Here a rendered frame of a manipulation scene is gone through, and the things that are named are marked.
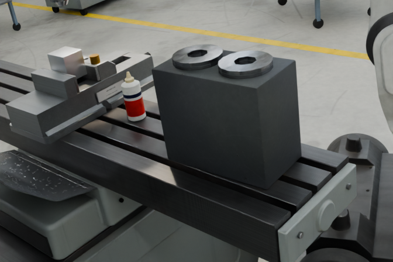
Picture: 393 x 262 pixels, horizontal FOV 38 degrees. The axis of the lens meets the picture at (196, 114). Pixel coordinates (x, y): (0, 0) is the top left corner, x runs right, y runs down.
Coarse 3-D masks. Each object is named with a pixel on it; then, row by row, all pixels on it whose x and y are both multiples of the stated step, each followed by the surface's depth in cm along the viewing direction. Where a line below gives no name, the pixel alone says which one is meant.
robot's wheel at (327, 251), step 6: (312, 252) 129; (318, 252) 128; (324, 252) 127; (330, 252) 126; (336, 252) 126; (342, 252) 126; (348, 252) 126; (306, 258) 129; (312, 258) 127; (318, 258) 126; (324, 258) 125; (330, 258) 124; (336, 258) 124; (342, 258) 124; (348, 258) 124; (354, 258) 124; (360, 258) 125
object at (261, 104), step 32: (160, 64) 99; (192, 64) 94; (224, 64) 91; (256, 64) 89; (288, 64) 91; (160, 96) 99; (192, 96) 94; (224, 96) 89; (256, 96) 85; (288, 96) 93; (192, 128) 98; (224, 128) 93; (256, 128) 88; (288, 128) 95; (192, 160) 101; (224, 160) 96; (256, 160) 91; (288, 160) 97
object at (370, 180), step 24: (336, 144) 166; (360, 144) 159; (360, 168) 155; (384, 168) 157; (360, 192) 145; (384, 192) 148; (360, 216) 134; (384, 216) 139; (336, 240) 128; (360, 240) 127; (384, 240) 131
